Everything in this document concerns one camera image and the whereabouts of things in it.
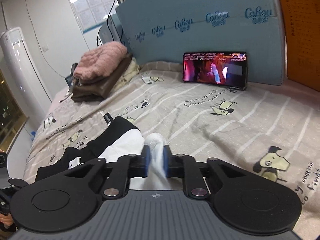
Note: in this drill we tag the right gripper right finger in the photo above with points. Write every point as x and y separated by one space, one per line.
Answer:
190 171

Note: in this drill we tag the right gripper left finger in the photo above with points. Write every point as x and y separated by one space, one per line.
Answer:
118 174

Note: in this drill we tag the white and black hoodie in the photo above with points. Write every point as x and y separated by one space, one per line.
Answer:
119 139

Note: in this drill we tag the person's left hand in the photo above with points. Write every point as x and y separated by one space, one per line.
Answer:
7 223

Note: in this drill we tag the brown folded garment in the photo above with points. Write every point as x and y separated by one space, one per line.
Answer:
99 88

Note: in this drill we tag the white standing air conditioner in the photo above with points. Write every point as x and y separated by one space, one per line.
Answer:
26 84

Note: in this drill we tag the patterned beige bed sheet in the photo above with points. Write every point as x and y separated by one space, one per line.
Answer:
272 131

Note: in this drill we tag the pink fluffy folded garment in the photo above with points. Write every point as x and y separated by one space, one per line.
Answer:
100 62

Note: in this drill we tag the light blue foam board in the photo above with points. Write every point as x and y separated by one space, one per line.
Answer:
164 30

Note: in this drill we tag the orange cardboard panel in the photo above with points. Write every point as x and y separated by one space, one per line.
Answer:
301 20

